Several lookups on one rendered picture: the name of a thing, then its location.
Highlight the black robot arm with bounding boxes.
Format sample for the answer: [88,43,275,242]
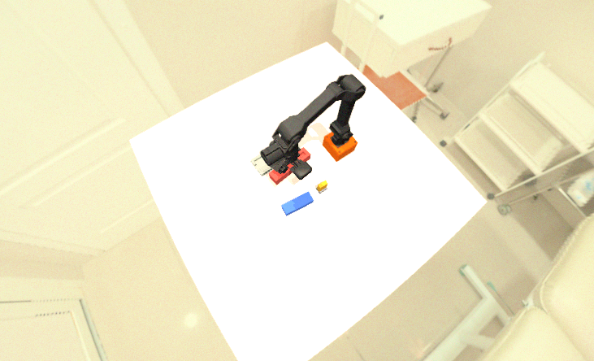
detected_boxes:
[259,73,366,174]

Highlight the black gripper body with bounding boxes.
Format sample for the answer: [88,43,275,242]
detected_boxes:
[284,146,312,180]

